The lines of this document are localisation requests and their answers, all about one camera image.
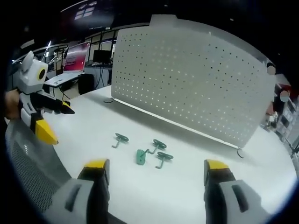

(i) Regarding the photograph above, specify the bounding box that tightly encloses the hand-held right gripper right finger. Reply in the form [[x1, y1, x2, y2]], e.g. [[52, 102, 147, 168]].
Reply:
[[203, 159, 274, 224]]

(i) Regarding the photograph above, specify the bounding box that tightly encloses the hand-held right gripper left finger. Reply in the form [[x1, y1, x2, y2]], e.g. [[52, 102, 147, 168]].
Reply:
[[43, 158, 111, 224]]

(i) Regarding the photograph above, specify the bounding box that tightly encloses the green round-base hook assembly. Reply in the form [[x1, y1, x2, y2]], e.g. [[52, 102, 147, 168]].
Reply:
[[111, 132, 129, 149], [146, 139, 168, 155], [155, 151, 174, 169]]

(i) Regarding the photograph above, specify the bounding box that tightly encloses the green square-base hook assembly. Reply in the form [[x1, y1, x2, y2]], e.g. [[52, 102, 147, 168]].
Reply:
[[136, 149, 153, 166]]

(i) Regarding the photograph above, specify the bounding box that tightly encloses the white perforated mounting plate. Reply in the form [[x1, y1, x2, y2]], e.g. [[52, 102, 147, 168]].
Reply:
[[103, 14, 278, 160]]

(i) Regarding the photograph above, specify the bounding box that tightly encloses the person's left hand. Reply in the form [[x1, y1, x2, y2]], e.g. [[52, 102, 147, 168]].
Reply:
[[4, 89, 23, 120]]

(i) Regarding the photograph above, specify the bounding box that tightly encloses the white background desk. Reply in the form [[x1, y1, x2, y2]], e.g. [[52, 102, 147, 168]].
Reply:
[[43, 71, 86, 98]]

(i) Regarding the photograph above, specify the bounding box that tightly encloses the grey mesh chair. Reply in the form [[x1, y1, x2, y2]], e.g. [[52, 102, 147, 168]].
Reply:
[[4, 120, 73, 213]]

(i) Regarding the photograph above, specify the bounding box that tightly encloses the red display screen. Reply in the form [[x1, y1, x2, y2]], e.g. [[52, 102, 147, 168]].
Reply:
[[63, 41, 91, 72]]

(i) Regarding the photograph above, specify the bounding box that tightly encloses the black computer monitor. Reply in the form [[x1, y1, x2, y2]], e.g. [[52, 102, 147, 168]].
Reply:
[[93, 49, 111, 64]]

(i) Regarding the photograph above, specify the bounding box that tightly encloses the storage shelf rack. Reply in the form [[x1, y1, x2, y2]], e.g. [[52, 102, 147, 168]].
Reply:
[[272, 80, 299, 143]]

